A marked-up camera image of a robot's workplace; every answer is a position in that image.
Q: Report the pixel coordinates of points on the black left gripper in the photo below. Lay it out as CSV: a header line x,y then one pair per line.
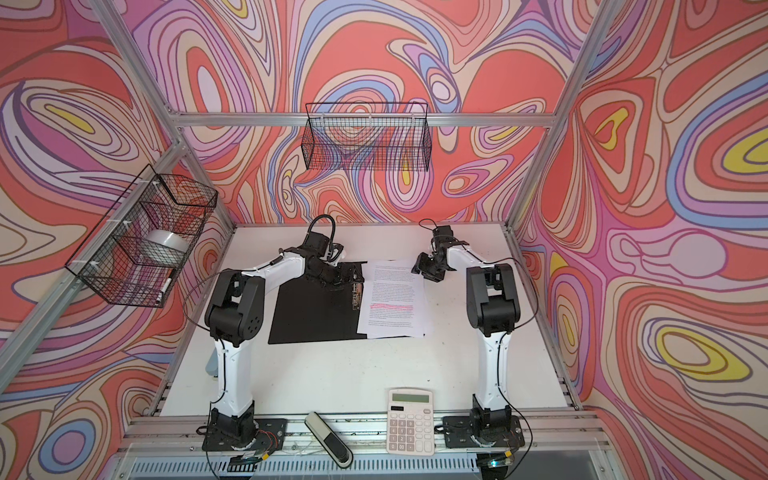
x,y
341,280

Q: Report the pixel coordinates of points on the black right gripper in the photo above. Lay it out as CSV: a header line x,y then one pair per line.
x,y
420,265

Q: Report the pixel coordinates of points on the blue file folder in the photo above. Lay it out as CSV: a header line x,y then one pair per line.
x,y
307,311

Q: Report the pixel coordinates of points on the printed paper files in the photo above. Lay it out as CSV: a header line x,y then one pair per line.
x,y
394,301

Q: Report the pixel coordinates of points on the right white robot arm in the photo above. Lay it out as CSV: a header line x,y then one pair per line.
x,y
493,310

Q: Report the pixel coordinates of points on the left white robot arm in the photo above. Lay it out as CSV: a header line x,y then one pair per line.
x,y
235,314

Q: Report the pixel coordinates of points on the white desk calculator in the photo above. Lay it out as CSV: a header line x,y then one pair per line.
x,y
410,422

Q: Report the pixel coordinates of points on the grey black stapler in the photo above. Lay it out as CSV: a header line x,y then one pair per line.
x,y
331,442

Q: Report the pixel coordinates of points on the marker pen in basket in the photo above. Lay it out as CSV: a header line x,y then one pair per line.
x,y
164,287

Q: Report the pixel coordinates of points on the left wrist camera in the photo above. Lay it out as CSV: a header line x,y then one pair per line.
x,y
334,253

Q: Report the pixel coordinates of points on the black wire basket back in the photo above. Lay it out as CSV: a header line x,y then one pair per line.
x,y
367,136

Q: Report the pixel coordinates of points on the black wire basket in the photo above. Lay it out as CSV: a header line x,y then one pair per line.
x,y
367,136
124,268

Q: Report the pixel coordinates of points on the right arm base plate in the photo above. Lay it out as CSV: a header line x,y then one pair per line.
x,y
466,432

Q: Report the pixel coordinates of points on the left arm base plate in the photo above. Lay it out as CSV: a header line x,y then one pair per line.
x,y
262,435

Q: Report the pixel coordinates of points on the black wire basket left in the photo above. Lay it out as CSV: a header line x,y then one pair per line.
x,y
124,268

